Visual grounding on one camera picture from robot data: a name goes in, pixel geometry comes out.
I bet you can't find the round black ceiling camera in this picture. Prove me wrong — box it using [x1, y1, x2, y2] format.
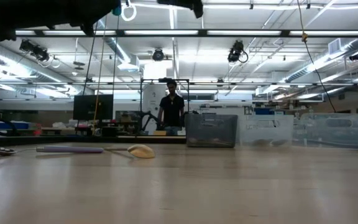
[152, 48, 165, 62]

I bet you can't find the black camera with cable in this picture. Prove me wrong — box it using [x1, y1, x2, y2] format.
[227, 39, 249, 64]

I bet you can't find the blue box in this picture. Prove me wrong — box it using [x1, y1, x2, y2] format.
[253, 107, 275, 115]

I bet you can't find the black aluminium table frame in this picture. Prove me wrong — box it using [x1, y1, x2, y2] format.
[0, 133, 358, 152]

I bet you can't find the white ring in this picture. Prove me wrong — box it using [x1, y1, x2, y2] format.
[120, 2, 137, 22]

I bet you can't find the clear plastic bin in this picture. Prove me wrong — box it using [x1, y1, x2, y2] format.
[292, 113, 358, 150]
[239, 114, 295, 147]

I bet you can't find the purple-handled silver spoon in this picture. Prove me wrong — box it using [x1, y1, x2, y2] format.
[0, 142, 104, 156]

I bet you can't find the grey plastic bin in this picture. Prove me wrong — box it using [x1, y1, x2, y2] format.
[184, 113, 239, 149]

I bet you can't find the hanging cable with yellow connector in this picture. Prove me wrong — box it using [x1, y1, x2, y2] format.
[296, 0, 337, 114]

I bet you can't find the black ceiling camera rig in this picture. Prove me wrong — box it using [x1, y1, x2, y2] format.
[19, 39, 51, 62]

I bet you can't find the overhead light bar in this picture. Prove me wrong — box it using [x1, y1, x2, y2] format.
[14, 29, 358, 39]

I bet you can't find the person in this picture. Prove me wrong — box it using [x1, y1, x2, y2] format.
[157, 80, 186, 136]

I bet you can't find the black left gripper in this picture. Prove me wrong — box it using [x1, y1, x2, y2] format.
[17, 0, 122, 36]

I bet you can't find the blue storage bin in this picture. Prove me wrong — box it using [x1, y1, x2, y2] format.
[0, 120, 30, 130]

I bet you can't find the black monitor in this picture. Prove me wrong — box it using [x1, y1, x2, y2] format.
[72, 94, 114, 121]

